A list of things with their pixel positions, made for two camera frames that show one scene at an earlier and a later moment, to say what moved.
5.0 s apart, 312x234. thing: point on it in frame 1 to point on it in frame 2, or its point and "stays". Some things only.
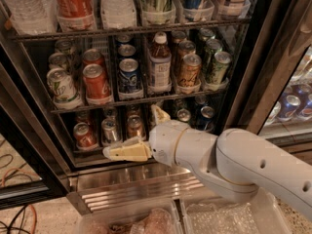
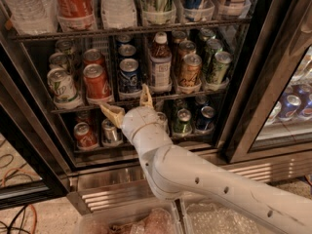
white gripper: [163, 140] to [140, 118]
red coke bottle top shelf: [74, 6] stays
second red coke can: [93, 57] stays
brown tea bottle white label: [160, 64] stays
